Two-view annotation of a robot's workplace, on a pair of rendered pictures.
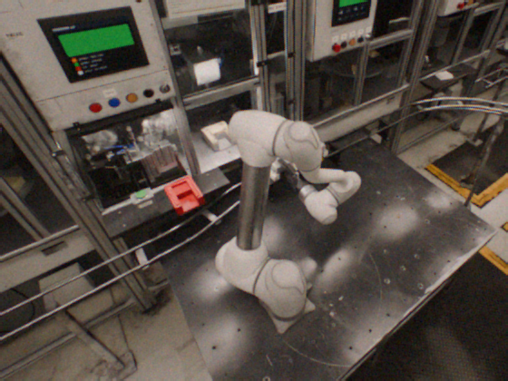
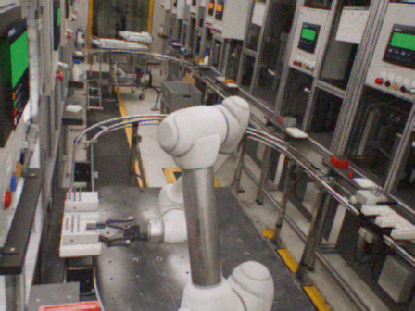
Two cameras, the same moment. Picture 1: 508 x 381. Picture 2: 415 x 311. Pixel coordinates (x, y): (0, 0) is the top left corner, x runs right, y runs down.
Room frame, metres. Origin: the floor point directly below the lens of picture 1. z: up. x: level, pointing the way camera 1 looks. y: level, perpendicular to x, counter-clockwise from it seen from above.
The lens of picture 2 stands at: (0.42, 1.22, 1.80)
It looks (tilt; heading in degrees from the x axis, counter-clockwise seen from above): 22 degrees down; 290
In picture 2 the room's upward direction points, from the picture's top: 9 degrees clockwise
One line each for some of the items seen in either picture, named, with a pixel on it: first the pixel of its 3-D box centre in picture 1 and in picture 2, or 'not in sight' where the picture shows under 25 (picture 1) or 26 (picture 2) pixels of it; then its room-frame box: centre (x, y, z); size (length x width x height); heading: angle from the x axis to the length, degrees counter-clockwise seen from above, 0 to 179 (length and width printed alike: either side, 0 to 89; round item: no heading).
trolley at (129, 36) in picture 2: not in sight; (135, 56); (4.77, -5.62, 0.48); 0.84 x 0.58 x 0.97; 137
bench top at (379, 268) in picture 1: (327, 232); (172, 268); (1.00, -0.10, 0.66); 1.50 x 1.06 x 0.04; 129
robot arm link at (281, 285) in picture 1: (284, 285); (248, 293); (0.61, 0.08, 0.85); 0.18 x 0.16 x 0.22; 67
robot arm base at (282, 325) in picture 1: (290, 298); not in sight; (0.62, 0.06, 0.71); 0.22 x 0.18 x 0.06; 129
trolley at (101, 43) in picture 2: not in sight; (119, 68); (4.29, -4.37, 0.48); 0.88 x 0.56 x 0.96; 57
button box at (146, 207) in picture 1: (144, 202); not in sight; (0.89, 0.72, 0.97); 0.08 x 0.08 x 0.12; 39
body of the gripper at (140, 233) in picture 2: (299, 184); (135, 231); (1.11, 0.06, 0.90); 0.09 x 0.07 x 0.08; 39
